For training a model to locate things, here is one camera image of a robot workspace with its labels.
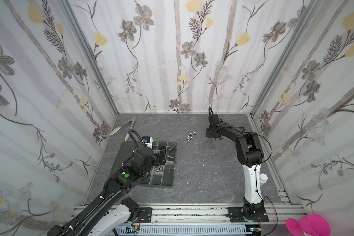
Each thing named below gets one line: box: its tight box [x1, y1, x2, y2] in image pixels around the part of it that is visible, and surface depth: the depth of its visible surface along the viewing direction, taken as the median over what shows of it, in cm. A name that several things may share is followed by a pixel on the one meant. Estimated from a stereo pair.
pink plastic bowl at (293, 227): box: [285, 218, 303, 236], surface depth 73 cm
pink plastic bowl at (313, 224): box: [298, 213, 332, 236], surface depth 60 cm
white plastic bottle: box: [259, 173, 268, 187], surface depth 79 cm
